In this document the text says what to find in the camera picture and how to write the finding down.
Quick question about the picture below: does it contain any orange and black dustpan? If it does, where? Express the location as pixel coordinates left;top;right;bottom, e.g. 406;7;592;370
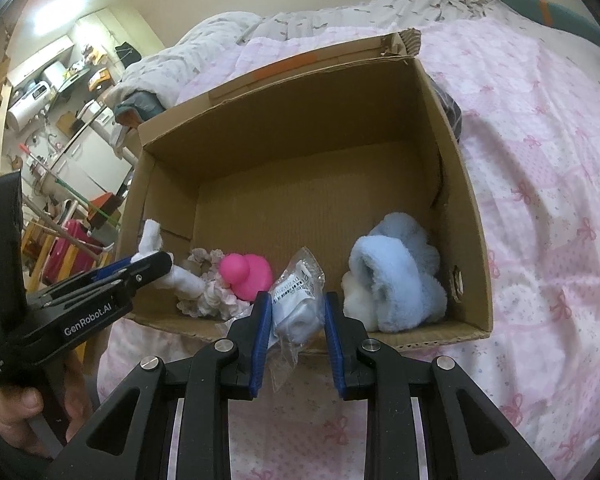
86;190;127;232

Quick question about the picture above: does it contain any black hanging garment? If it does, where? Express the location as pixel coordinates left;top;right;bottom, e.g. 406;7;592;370
115;41;144;69

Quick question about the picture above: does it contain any red suitcase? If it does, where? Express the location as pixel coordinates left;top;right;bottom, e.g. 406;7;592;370
42;219;106;287

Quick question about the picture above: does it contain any person's left hand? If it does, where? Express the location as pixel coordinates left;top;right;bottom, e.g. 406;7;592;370
0;352;95;456

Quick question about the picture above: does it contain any bed with pink blanket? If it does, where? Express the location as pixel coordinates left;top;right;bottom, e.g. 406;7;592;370
97;17;600;480

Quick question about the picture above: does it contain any white water heater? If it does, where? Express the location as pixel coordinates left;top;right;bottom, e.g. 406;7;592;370
6;94;49;134

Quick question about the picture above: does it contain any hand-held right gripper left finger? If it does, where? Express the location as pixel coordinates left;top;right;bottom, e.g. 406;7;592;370
45;292;273;480

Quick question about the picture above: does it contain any orange box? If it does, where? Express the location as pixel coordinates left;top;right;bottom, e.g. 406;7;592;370
86;69;114;93

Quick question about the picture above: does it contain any cardboard box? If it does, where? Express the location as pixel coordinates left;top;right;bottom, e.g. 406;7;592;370
115;30;494;357

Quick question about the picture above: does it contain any teal and orange clothes pile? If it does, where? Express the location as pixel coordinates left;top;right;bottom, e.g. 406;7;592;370
114;87;165;130

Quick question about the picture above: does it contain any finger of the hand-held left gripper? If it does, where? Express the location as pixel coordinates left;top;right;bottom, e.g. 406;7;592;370
40;251;174;311
87;256;136;282

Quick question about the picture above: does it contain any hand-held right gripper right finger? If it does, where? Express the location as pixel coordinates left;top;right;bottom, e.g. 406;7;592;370
325;291;556;480

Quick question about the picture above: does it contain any mop with green pole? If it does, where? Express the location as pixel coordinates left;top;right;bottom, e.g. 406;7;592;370
17;144;124;227

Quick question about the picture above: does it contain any dark grey cloth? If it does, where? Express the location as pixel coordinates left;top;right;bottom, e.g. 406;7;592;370
436;84;464;143

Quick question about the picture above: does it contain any white cloth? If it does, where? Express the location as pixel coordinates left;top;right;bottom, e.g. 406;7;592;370
266;246;327;393

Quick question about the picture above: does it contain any pink rubber toy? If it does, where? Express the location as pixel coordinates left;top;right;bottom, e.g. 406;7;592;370
219;254;274;304

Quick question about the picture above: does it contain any white kitchen counter cabinet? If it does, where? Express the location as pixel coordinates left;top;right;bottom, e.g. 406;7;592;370
27;125;137;202

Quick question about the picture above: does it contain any light blue fluffy plush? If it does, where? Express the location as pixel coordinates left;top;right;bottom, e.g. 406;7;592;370
341;212;449;336

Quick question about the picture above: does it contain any yellow wooden frame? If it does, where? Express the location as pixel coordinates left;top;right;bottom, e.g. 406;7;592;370
22;220;57;282

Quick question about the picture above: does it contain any white printed duvet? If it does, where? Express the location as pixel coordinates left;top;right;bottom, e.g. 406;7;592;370
112;0;501;108

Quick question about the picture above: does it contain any teal pillow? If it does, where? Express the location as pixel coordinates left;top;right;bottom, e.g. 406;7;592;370
489;0;597;37

